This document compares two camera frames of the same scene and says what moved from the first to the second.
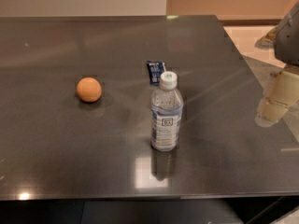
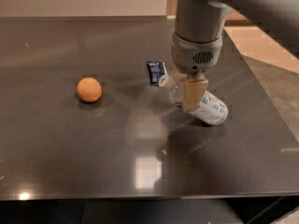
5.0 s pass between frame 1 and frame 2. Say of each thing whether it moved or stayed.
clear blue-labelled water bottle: moved
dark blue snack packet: stayed
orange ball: stayed
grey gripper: moved
